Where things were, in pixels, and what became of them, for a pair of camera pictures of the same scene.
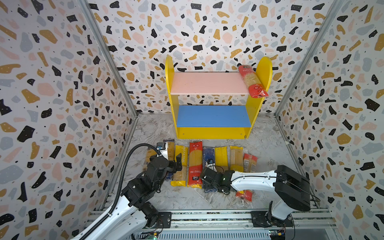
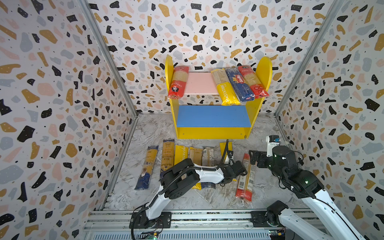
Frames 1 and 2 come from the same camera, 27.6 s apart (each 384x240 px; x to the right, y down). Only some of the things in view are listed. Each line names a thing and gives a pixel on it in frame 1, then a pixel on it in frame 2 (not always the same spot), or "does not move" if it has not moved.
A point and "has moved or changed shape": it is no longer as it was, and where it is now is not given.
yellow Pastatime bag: [236, 158] → [227, 92]
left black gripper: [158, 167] → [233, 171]
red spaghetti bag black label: [195, 164] → [179, 81]
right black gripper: [208, 177] → [259, 157]
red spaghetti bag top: [256, 89] does not move
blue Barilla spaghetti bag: [208, 153] → [242, 88]
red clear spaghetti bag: [249, 163] does not move
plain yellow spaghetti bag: [221, 157] has moved or changed shape
